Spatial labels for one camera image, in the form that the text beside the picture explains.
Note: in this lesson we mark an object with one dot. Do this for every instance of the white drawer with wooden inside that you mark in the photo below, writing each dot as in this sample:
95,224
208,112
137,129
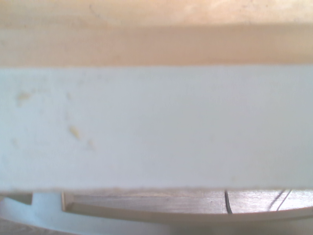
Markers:
156,122

